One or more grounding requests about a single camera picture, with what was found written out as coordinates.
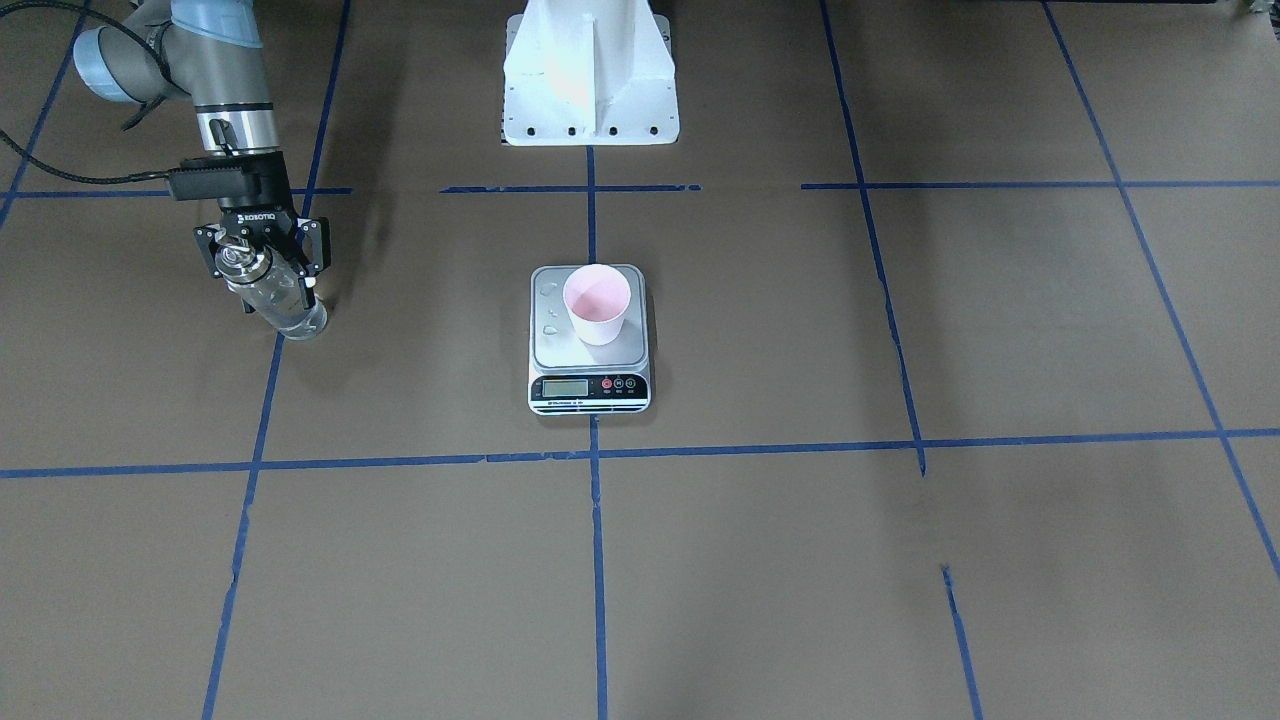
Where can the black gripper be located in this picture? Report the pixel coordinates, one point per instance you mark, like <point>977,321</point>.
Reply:
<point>262,220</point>

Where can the clear glass sauce bottle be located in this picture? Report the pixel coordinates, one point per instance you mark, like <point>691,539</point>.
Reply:
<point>264,281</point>

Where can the pink paper cup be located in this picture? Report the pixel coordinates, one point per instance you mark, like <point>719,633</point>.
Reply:
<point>596,297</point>

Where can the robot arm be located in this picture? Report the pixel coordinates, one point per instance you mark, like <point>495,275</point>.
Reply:
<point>210,53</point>

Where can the silver digital kitchen scale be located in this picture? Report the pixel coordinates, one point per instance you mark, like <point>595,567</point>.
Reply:
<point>568,377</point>

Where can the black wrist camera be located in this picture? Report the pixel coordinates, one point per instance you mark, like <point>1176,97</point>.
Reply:
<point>239,181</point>

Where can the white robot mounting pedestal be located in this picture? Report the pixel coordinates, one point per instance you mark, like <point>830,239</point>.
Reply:
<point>589,73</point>

